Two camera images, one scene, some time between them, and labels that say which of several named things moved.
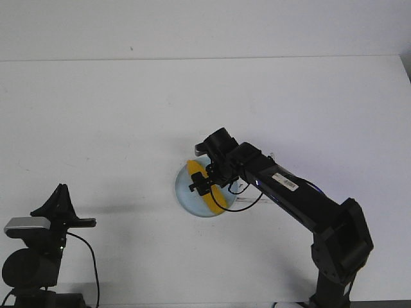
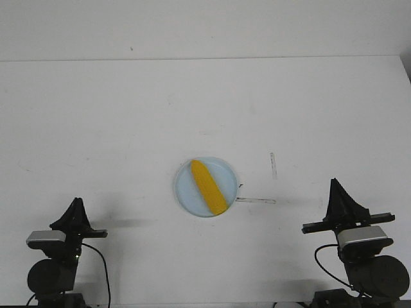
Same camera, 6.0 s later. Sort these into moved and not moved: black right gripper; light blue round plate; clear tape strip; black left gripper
Moved: black right gripper; black left gripper
Not moved: clear tape strip; light blue round plate
